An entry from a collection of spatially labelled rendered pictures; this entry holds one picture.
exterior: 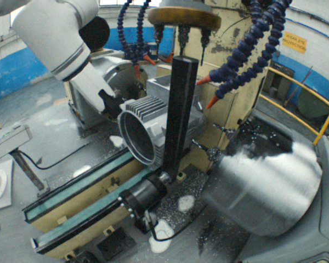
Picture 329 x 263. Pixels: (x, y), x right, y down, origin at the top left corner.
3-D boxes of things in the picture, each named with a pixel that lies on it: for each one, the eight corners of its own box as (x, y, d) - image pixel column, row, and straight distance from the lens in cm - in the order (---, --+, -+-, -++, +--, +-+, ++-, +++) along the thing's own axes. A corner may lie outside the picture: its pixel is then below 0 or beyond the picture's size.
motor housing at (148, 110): (162, 123, 62) (165, 79, 53) (199, 148, 54) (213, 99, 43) (120, 145, 53) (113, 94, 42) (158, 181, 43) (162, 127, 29)
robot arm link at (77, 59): (47, 68, 36) (56, 77, 36) (52, 75, 27) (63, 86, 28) (76, 41, 37) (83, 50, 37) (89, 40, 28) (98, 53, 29)
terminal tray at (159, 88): (173, 92, 52) (175, 72, 50) (199, 104, 47) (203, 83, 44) (145, 102, 44) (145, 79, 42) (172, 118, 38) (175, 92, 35)
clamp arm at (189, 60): (168, 171, 36) (183, 54, 22) (178, 178, 35) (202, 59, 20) (158, 179, 34) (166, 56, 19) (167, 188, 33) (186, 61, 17)
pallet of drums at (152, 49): (150, 58, 632) (151, 41, 621) (160, 63, 564) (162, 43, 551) (122, 62, 588) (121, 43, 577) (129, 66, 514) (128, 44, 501)
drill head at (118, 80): (114, 90, 96) (111, 50, 89) (154, 113, 69) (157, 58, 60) (77, 104, 88) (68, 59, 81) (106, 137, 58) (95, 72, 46)
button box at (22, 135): (33, 137, 58) (27, 123, 58) (30, 139, 51) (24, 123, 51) (-2, 158, 63) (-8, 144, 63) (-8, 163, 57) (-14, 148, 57)
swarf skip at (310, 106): (290, 114, 445) (302, 85, 429) (293, 106, 536) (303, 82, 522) (323, 138, 464) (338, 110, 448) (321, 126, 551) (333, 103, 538)
